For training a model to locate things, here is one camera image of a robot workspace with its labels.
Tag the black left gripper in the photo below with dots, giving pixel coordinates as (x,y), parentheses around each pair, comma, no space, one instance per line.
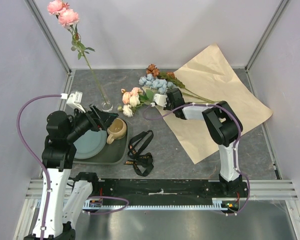
(99,119)

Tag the cream white rose stem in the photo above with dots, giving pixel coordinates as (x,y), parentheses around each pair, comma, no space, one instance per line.
(129,109)

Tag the peach rose stem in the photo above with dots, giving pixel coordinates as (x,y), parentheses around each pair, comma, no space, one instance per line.
(146,96)

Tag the black printed ribbon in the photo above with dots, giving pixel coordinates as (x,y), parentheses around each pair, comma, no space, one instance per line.
(141,163)

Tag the brown rose stem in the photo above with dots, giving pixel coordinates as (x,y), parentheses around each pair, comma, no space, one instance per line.
(170,76)

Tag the pink rose stem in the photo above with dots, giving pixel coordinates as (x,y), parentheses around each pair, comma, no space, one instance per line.
(69,19)

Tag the orange wrapping paper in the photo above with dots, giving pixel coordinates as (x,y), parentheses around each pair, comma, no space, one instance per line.
(209,75)

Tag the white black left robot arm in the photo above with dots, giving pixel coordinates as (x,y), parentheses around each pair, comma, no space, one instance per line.
(57,218)

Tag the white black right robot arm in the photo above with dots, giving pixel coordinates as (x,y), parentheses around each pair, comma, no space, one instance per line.
(225,130)

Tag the beige ceramic vase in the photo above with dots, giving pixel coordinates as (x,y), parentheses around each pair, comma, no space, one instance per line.
(116,131)

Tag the small clear glass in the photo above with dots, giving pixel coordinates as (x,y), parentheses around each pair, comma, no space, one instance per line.
(106,104)

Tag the light blue plate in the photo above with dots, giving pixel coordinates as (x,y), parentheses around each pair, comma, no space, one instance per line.
(90,144)

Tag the dark green tray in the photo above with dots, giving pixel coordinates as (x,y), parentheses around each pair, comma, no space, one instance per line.
(111,154)

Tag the light blue flower stem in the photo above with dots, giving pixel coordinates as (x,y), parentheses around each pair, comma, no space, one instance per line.
(159,85)

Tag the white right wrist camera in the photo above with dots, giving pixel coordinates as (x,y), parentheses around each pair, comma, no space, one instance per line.
(159,100)

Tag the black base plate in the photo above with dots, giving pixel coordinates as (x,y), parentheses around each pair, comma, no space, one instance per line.
(167,192)

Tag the light blue cable duct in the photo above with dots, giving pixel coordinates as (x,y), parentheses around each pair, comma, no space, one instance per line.
(216,205)

